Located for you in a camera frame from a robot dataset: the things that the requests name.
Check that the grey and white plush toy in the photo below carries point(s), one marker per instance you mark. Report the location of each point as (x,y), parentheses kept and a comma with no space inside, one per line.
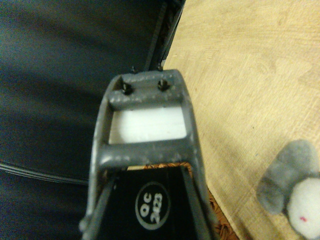
(285,180)

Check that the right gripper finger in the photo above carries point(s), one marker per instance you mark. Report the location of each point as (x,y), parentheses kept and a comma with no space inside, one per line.
(145,153)

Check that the brown wicker basket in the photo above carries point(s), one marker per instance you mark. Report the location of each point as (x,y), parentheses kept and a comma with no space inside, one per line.
(222,225)

